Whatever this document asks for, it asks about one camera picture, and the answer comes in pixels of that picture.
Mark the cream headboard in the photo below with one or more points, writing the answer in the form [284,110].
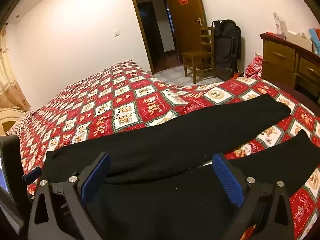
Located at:
[7,120]

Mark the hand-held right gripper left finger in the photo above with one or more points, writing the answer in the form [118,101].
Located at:
[95,176]

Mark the black luggage bag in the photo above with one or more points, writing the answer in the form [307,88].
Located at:
[226,45]

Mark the red plaid cloth bundle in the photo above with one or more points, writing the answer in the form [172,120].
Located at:
[253,67]

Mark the beige patterned curtain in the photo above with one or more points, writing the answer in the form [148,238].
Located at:
[10,80]

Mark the striped pillow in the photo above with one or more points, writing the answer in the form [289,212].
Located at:
[21,125]

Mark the dark wooden door frame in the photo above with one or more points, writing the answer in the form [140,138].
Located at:
[140,30]

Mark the blue gift bag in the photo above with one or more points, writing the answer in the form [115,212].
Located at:
[315,40]

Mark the white printed box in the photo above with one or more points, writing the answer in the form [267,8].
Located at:
[279,25]

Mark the wooden dresser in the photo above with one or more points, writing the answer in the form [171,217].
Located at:
[277,55]

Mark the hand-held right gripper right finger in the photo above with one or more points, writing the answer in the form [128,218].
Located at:
[228,182]

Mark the wooden chair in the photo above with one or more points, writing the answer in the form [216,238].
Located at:
[197,55]

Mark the black pants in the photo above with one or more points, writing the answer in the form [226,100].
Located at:
[162,142]

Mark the brown wooden door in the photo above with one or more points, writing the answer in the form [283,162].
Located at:
[187,35]

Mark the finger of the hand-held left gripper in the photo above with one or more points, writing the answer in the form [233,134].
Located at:
[32,174]

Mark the white light switch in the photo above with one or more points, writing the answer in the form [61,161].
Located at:
[117,33]

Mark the red printed blanket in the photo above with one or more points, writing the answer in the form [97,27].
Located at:
[100,105]

